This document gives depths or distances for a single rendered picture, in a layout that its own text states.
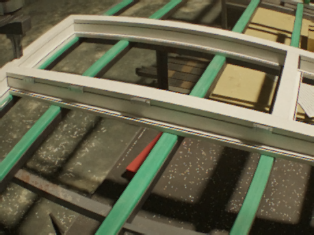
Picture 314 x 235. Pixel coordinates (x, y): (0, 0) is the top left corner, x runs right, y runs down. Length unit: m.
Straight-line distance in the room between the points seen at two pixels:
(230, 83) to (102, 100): 0.69
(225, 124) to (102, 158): 1.38
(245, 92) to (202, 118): 0.63
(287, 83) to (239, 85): 0.55
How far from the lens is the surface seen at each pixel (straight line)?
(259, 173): 0.89
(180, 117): 0.97
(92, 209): 0.88
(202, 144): 1.38
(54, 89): 1.14
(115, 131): 2.42
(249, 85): 1.61
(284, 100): 1.01
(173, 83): 2.19
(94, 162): 2.24
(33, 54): 1.37
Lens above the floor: 1.48
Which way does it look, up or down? 37 degrees down
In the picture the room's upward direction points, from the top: 2 degrees counter-clockwise
